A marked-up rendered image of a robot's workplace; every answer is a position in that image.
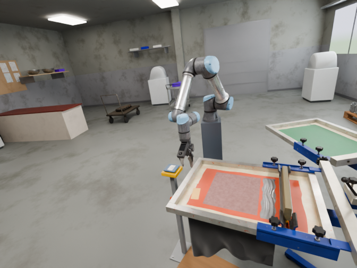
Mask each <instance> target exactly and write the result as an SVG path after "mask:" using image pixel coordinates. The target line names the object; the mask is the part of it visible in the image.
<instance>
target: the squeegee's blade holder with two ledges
mask: <svg viewBox="0 0 357 268"><path fill-rule="evenodd" d="M288 179H289V178H288ZM289 184H290V179H289ZM290 194H291V189H290ZM279 199H280V209H281V210H282V211H283V195H282V177H279ZM291 204H292V197H291ZM292 213H293V207H292ZM291 217H292V216H291Z"/></svg>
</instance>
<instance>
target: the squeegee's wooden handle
mask: <svg viewBox="0 0 357 268"><path fill-rule="evenodd" d="M281 177H282V195H283V219H284V220H287V221H291V215H292V204H291V194H290V184H289V179H288V169H287V166H282V173H281Z"/></svg>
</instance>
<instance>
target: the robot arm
mask: <svg viewBox="0 0 357 268"><path fill-rule="evenodd" d="M218 71H219V61H218V59H217V58H216V57H215V56H205V57H196V58H193V59H191V60H190V61H189V62H188V63H187V65H186V66H185V68H184V70H183V73H182V77H183V78H182V82H181V85H180V89H179V91H178V95H177V99H176V103H175V106H174V110H173V111H172V112H170V113H169V115H168V119H169V120H170V121H171V122H175V123H177V127H178V135H179V139H180V141H181V144H180V147H179V150H178V153H177V158H179V160H180V162H181V164H182V166H184V157H185V156H189V157H188V160H189V162H190V167H191V168H192V167H193V162H194V157H193V153H192V151H194V144H192V143H191V135H190V126H192V125H193V124H195V123H197V122H198V121H199V120H200V115H199V113H198V112H191V113H184V110H185V106H186V102H187V99H188V95H189V92H190V88H191V84H192V80H193V79H194V78H195V76H196V75H200V74H201V75H202V76H203V78H204V79H206V80H207V81H208V83H209V85H210V87H211V89H212V91H213V93H214V94H212V95H207V96H205V97H204V98H203V106H204V115H203V122H217V121H219V116H218V113H217V110H226V111H227V110H231V108H232V106H233V97H231V96H229V95H228V93H226V92H225V90H224V88H223V86H222V83H221V81H220V79H219V76H218Z"/></svg>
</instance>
